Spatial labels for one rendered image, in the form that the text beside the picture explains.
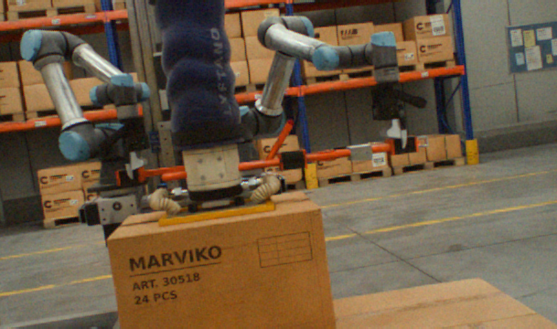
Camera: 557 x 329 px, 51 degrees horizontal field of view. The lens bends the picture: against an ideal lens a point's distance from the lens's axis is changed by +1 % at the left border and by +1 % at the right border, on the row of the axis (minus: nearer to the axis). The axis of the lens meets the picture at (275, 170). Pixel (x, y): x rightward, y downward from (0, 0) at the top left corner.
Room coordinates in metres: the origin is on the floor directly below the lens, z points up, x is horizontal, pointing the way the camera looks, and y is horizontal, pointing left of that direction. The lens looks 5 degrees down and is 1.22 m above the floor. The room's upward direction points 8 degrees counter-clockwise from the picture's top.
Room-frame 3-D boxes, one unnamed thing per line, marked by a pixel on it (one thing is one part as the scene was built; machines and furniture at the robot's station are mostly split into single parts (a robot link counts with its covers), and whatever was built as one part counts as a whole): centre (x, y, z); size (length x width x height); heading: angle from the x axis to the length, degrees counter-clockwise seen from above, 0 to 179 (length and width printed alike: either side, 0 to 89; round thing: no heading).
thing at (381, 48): (1.86, -0.38, 1.37); 0.09 x 0.08 x 0.11; 33
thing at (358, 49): (1.93, -0.32, 1.37); 0.11 x 0.11 x 0.08; 33
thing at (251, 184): (1.82, 0.19, 1.01); 0.34 x 0.25 x 0.06; 93
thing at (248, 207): (1.73, 0.19, 0.97); 0.34 x 0.10 x 0.05; 93
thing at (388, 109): (1.86, -0.38, 1.21); 0.09 x 0.08 x 0.12; 93
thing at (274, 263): (1.81, 0.20, 0.74); 0.60 x 0.40 x 0.40; 95
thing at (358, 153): (1.85, -0.27, 1.07); 0.07 x 0.07 x 0.04; 3
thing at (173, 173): (1.95, 0.00, 1.07); 0.93 x 0.30 x 0.04; 93
